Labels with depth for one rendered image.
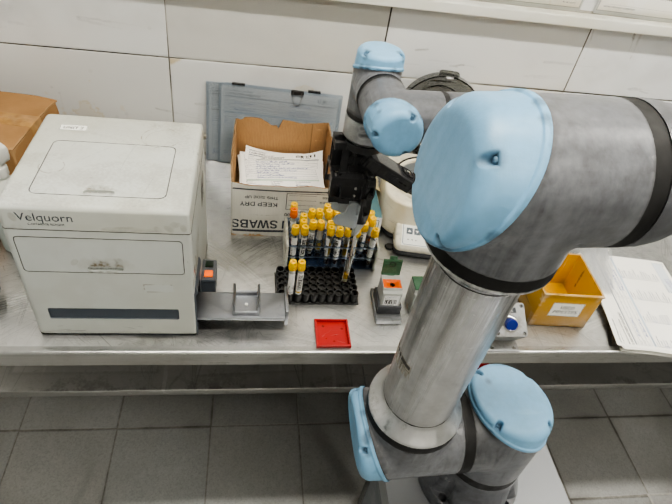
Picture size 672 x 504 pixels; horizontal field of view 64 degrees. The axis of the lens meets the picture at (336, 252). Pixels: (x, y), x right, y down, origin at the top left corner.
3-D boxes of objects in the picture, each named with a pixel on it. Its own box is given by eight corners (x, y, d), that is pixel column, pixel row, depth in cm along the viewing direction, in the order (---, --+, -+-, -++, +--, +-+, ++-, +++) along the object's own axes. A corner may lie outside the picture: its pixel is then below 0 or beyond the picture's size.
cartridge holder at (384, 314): (375, 324, 110) (378, 313, 108) (369, 292, 117) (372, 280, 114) (400, 325, 111) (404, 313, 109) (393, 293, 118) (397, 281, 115)
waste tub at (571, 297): (526, 325, 116) (545, 294, 109) (509, 281, 126) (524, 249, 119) (584, 328, 117) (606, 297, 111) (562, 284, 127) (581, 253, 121)
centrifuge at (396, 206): (377, 253, 126) (387, 213, 118) (376, 181, 148) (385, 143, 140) (476, 267, 128) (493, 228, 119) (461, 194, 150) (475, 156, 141)
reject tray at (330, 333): (316, 348, 104) (316, 345, 103) (313, 321, 109) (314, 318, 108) (350, 348, 105) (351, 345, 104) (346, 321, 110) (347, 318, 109)
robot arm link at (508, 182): (457, 489, 72) (708, 156, 34) (348, 500, 69) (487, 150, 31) (433, 407, 80) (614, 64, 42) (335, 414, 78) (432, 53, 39)
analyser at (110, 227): (38, 335, 97) (-11, 204, 77) (76, 235, 117) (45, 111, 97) (212, 336, 103) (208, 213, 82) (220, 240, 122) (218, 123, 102)
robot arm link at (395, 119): (456, 113, 72) (433, 75, 79) (374, 109, 69) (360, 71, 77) (441, 162, 77) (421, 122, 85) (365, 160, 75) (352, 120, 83)
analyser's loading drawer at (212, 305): (178, 324, 101) (176, 306, 98) (182, 298, 106) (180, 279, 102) (287, 325, 104) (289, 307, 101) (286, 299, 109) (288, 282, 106)
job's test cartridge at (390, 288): (378, 312, 111) (384, 291, 107) (375, 295, 114) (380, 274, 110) (397, 312, 112) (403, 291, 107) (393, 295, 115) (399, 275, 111)
